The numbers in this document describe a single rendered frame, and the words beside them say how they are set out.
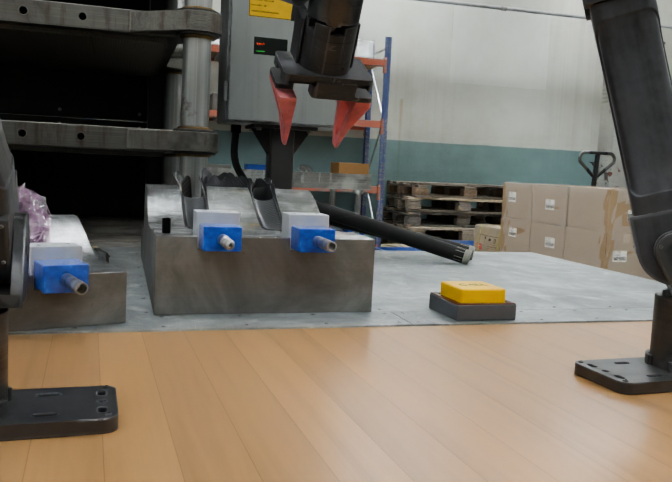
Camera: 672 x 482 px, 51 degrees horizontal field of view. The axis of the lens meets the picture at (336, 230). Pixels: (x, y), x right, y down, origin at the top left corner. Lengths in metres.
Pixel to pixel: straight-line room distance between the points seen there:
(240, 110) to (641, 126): 1.16
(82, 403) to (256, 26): 1.32
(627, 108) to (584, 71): 8.26
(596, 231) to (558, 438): 4.11
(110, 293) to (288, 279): 0.20
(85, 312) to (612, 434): 0.51
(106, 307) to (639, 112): 0.55
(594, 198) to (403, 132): 3.69
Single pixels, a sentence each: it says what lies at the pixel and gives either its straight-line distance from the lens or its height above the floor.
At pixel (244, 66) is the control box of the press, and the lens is 1.72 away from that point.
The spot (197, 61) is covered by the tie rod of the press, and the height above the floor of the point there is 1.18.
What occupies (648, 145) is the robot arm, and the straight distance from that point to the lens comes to 0.69.
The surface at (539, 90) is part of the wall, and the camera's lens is 8.64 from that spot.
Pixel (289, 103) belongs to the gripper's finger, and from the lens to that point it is 0.79.
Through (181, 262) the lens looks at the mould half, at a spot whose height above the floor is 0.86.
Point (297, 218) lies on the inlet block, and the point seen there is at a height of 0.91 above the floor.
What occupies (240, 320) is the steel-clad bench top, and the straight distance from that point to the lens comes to 0.80.
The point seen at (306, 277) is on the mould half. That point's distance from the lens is 0.85.
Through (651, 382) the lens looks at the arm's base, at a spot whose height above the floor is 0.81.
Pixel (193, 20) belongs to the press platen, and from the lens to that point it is 1.56.
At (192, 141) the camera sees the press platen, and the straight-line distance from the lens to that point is 1.53.
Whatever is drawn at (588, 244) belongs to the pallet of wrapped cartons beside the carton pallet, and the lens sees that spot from 4.66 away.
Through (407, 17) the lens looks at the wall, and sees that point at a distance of 8.08.
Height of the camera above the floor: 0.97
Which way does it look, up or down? 5 degrees down
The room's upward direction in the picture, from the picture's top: 3 degrees clockwise
